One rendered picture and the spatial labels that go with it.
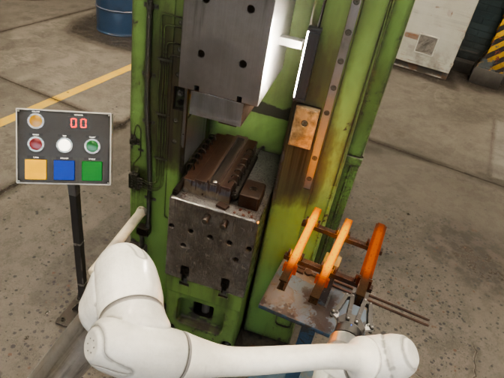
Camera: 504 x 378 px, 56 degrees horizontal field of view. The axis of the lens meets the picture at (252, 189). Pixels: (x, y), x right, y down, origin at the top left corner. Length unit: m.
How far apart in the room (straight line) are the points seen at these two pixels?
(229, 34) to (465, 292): 2.40
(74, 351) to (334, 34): 1.24
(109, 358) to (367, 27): 1.27
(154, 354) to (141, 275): 0.17
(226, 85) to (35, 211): 2.00
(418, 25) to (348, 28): 5.18
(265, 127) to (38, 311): 1.51
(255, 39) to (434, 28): 5.35
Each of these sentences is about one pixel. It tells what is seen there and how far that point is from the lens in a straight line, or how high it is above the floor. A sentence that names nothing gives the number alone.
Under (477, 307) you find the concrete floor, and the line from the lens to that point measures 3.34.
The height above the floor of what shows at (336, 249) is 0.99.
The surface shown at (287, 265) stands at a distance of 1.57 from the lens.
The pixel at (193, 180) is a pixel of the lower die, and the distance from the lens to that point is 1.91.
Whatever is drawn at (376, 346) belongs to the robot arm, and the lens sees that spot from 1.15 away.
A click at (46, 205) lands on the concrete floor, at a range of 3.39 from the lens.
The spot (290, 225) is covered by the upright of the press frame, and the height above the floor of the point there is 0.79.
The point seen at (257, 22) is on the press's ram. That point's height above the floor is 1.65.
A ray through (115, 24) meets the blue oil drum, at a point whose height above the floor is 0.15.
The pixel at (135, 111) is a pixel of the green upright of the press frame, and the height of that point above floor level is 1.14.
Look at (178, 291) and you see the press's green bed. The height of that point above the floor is 0.38.
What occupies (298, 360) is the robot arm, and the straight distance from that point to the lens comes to 1.08.
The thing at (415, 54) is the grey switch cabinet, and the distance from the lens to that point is 6.93.
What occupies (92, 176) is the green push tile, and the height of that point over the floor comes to 0.99.
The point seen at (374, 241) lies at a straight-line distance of 1.72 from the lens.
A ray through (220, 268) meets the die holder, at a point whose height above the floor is 0.61.
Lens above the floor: 2.08
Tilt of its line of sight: 35 degrees down
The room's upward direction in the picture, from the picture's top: 10 degrees clockwise
